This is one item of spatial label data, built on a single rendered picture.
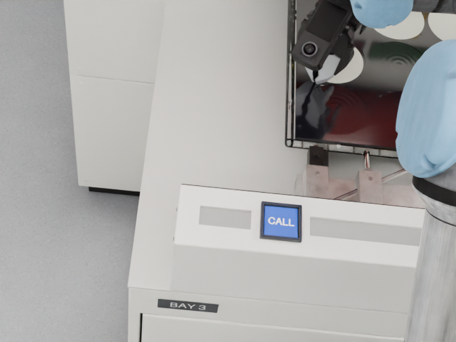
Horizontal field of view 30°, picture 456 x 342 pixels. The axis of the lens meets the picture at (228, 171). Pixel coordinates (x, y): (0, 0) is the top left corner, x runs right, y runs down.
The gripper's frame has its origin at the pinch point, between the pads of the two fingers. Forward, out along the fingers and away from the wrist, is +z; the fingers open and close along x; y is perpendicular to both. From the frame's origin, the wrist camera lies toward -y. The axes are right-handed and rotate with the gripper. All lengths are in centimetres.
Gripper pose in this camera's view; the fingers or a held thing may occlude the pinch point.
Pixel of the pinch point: (315, 79)
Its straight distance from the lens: 137.0
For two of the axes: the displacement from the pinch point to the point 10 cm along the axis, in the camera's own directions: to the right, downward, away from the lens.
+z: -1.0, 5.5, 8.3
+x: -8.3, -5.0, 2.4
